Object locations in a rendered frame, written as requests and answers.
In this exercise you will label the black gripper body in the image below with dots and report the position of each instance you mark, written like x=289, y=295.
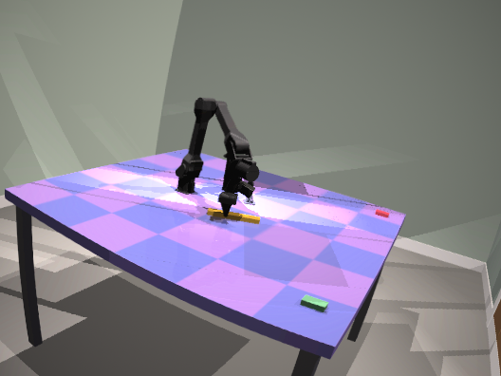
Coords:
x=229, y=187

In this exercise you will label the light green flat bar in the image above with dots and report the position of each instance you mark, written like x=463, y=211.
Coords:
x=314, y=303

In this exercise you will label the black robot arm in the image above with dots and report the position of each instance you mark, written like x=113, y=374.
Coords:
x=235, y=143

